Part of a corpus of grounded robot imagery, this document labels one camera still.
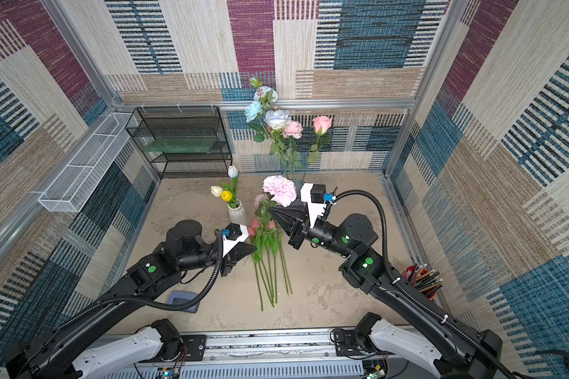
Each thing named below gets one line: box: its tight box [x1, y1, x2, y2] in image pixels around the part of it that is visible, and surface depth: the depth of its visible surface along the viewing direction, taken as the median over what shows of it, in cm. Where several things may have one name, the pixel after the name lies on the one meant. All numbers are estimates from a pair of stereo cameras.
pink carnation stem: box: [260, 175, 298, 226], surface depth 50 cm
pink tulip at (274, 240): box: [263, 219, 280, 304], surface depth 95 cm
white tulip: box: [210, 184, 224, 198], surface depth 77 cm
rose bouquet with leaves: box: [244, 76, 332, 181], surface depth 78 cm
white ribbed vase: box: [226, 198, 247, 225], surface depth 89 cm
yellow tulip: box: [221, 190, 234, 203], surface depth 74 cm
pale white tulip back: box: [227, 165, 240, 200], surface depth 83 cm
